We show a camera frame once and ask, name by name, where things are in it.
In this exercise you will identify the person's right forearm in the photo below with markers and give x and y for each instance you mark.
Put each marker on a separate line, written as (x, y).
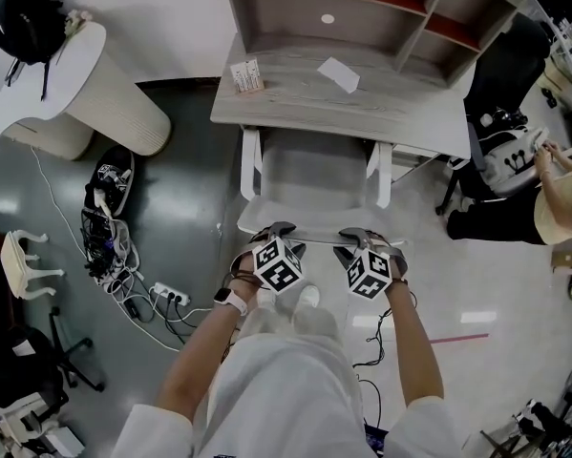
(414, 351)

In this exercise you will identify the person's left forearm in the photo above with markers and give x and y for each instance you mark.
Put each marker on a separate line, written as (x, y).
(195, 365)

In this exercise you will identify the black oval tray with electronics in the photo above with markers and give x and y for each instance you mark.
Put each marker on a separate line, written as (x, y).
(111, 179)

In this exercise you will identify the black backpack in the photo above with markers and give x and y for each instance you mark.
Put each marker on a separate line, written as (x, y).
(25, 22)

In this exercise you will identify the white wrist watch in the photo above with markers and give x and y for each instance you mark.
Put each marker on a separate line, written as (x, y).
(230, 299)

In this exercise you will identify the white workbench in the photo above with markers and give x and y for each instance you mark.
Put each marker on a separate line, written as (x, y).
(23, 404)

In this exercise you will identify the black tripod stand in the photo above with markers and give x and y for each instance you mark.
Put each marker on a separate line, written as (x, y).
(519, 439)

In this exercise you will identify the person's right white shoe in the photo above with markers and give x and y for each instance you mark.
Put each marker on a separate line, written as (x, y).
(309, 296)

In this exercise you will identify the person's light trousers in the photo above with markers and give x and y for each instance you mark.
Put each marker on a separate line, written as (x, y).
(314, 325)

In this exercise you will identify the person's white shoe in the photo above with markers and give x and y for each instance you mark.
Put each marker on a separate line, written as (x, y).
(266, 299)
(309, 296)

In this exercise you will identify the white power strip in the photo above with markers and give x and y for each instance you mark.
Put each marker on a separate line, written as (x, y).
(171, 294)

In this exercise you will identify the person's left white shoe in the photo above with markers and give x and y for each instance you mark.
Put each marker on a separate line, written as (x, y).
(266, 299)

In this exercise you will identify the white office desk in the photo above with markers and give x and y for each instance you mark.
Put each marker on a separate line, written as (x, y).
(563, 36)

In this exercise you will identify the white grey carrier backpack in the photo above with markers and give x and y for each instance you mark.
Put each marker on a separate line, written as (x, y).
(507, 165)

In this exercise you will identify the black power adapter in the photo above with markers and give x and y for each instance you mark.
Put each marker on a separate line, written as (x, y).
(132, 309)

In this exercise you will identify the white armchair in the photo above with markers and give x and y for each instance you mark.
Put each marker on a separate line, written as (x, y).
(314, 174)

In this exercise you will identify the white curved side table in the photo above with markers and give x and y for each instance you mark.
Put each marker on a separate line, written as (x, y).
(118, 108)

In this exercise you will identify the black waist-worn device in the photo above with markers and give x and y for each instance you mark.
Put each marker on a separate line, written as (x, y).
(375, 442)

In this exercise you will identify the white paper sheet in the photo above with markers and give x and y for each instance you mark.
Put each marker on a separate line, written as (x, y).
(339, 74)

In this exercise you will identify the person's white shirt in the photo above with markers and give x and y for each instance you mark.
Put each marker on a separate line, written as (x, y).
(285, 399)

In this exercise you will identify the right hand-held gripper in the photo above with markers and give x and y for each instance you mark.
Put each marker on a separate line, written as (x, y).
(369, 275)

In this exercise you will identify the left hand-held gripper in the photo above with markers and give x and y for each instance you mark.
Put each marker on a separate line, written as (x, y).
(278, 267)

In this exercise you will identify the red tape strip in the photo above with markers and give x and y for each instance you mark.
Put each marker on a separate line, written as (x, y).
(459, 338)

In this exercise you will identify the cream ornate stool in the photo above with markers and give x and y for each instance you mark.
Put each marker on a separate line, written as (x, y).
(13, 265)

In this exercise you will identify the black office chair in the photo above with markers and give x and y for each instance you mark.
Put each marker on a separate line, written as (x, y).
(18, 365)
(505, 74)

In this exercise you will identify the grey wooden desk with shelves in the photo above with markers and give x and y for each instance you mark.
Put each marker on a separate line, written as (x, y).
(304, 98)

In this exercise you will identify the pale flower bunch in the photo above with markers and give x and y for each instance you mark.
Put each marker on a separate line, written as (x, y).
(77, 23)

